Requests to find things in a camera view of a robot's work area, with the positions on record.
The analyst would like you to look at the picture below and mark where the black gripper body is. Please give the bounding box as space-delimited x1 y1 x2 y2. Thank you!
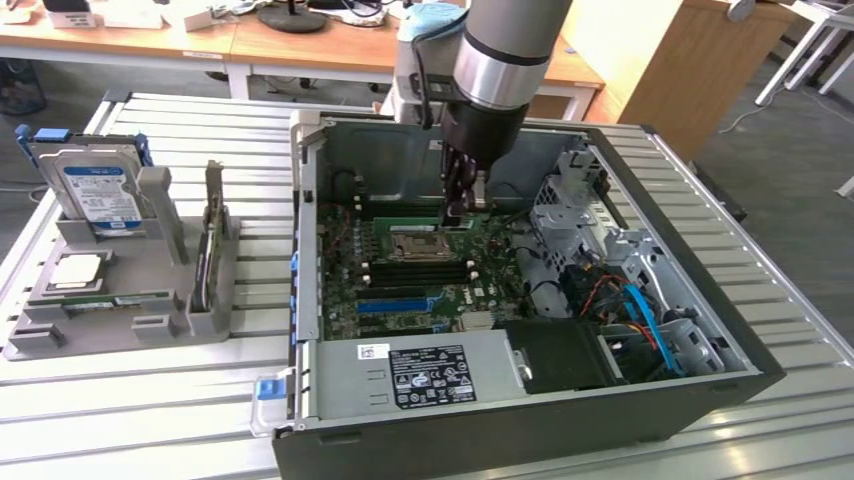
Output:
437 98 530 171

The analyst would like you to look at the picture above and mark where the green RAM stick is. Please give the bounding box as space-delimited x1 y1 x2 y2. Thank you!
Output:
26 293 171 310
371 214 487 234

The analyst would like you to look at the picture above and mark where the black RAM slots bank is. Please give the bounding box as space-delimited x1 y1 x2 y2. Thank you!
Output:
363 258 480 290

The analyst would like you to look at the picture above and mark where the metal CPU socket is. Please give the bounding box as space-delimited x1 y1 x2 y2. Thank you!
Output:
388 230 460 263

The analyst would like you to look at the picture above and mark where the silver metal disk bay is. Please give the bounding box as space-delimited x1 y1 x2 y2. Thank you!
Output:
527 143 730 377

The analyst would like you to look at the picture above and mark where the green motherboard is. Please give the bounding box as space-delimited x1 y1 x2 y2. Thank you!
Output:
315 200 539 342

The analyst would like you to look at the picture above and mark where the blue expansion slot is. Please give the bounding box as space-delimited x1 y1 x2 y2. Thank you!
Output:
355 296 429 315

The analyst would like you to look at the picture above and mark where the wooden cabinet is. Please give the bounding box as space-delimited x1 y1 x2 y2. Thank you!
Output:
578 0 796 162

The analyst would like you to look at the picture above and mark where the dark round lamp base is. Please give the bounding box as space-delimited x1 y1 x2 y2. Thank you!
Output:
256 3 329 35

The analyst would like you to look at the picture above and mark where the grey power supply with label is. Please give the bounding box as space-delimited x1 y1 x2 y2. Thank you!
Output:
300 331 530 422

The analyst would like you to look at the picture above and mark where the wooden office desk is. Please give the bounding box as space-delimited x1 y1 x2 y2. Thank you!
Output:
0 0 607 102

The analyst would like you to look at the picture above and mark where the black open PC case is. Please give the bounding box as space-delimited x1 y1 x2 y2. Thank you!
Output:
271 109 788 480

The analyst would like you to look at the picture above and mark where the grey parts rack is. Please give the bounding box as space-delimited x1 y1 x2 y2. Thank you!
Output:
1 166 245 362

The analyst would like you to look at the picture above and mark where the hard disk with blue carrier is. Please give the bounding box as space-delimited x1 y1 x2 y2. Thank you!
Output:
13 124 156 237

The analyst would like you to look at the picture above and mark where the silver CPU chip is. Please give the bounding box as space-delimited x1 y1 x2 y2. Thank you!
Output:
48 253 109 290

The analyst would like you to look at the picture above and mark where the white labelled box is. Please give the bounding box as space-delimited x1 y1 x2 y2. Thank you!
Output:
44 0 103 30

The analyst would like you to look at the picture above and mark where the black mesh waste basket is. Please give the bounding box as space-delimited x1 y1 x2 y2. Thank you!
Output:
0 58 49 117

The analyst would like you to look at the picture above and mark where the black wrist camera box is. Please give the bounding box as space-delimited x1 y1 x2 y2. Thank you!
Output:
409 73 463 108

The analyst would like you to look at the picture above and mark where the blue flat data wire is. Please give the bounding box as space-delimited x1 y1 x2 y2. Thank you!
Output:
620 281 684 373

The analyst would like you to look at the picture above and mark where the white table frame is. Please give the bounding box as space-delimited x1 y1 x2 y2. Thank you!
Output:
752 0 854 107

